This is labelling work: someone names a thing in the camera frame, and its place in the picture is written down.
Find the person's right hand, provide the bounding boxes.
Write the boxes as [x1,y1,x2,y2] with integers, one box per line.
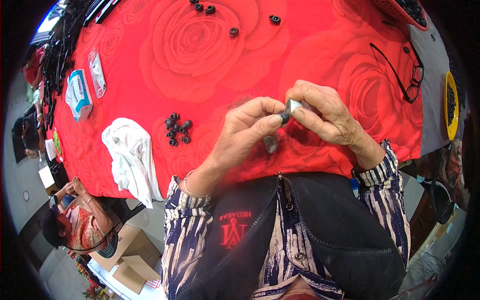
[286,79,372,150]

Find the person's left hand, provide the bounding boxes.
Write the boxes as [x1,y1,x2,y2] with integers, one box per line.
[209,97,286,176]

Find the silver metal blade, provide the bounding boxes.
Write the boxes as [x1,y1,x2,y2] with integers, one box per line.
[284,99,313,116]

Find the heap of grey shavings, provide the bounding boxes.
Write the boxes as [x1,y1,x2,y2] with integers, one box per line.
[262,134,279,154]

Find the cluster of black grommets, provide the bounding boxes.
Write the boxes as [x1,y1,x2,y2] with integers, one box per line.
[164,112,194,147]

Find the red rose tablecloth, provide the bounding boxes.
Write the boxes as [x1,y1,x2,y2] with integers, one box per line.
[46,0,425,200]

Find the black eyeglasses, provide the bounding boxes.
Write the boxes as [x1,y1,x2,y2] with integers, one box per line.
[369,20,425,105]

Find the white cloth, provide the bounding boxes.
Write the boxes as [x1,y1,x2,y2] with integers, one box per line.
[101,118,164,209]

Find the person's body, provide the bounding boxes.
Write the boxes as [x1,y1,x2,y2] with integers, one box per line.
[161,172,412,300]

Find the yellow bowl with black parts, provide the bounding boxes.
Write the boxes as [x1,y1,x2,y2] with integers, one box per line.
[444,71,460,142]

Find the red basket with black parts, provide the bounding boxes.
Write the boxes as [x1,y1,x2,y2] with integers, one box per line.
[371,0,430,32]

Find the clear plastic bag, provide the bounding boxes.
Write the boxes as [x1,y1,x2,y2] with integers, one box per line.
[87,50,107,99]

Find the white blue tissue packet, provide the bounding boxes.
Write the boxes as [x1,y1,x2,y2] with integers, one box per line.
[65,69,94,123]

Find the cardboard boxes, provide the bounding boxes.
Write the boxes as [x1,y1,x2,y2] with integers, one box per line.
[88,224,163,295]

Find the heap of black plastic strips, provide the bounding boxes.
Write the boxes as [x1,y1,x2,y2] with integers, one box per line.
[40,0,121,130]

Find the silver bracelet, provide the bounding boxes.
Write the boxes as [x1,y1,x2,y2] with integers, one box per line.
[183,169,211,199]

